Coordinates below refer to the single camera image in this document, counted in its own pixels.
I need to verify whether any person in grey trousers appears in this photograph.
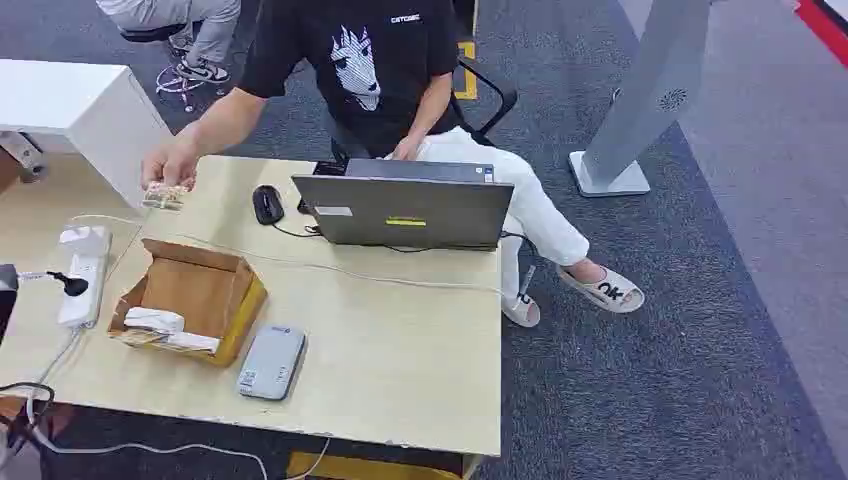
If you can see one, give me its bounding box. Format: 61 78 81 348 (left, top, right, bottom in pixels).
95 0 243 85

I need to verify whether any black plug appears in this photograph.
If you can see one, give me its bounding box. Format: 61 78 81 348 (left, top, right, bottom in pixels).
44 270 91 298

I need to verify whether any yellow box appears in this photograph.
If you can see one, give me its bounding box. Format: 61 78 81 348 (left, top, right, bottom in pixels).
285 451 480 480

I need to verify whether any grey card reader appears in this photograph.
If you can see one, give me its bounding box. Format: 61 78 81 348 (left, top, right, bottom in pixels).
236 324 308 403

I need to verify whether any thick white power cable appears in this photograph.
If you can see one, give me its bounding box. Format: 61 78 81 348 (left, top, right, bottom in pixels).
23 329 333 480

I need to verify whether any white cabinet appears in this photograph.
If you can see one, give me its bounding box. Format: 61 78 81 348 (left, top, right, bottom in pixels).
0 58 175 209

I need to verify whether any black mouse cable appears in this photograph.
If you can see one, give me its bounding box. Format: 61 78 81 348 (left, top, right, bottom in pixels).
271 222 323 239

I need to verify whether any brown wooden card box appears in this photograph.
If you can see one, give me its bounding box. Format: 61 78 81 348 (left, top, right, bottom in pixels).
107 237 270 370

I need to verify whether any office chair with metal base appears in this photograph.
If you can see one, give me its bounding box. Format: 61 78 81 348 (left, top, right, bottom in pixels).
119 23 231 114

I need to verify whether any thin white cable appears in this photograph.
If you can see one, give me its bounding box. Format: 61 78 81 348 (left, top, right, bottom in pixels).
68 213 506 297

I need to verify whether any person's left hand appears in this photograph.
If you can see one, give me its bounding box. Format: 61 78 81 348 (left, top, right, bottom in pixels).
390 135 425 162

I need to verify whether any white card bundle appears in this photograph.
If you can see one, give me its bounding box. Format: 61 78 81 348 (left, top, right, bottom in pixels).
123 306 186 335
158 331 222 356

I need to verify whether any person's right hand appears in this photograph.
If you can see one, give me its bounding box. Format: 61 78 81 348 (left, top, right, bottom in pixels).
140 135 200 194

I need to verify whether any grey kiosk stand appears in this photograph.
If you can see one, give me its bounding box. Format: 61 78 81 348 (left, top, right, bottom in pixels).
567 0 715 199

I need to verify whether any black office chair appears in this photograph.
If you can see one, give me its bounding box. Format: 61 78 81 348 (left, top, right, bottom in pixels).
449 58 519 148

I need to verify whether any black computer mouse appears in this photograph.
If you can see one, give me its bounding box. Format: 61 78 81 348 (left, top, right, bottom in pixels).
252 184 286 227

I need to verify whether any black laptop cable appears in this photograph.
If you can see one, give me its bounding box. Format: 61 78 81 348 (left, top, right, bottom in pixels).
380 229 535 299

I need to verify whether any white power strip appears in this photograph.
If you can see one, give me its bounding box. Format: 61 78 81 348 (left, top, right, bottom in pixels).
56 225 114 331

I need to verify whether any grey laptop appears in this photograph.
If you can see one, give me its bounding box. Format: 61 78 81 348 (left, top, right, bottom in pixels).
291 158 515 253

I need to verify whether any black cable bundle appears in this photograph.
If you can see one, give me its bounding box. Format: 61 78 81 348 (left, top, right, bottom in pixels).
0 381 57 458

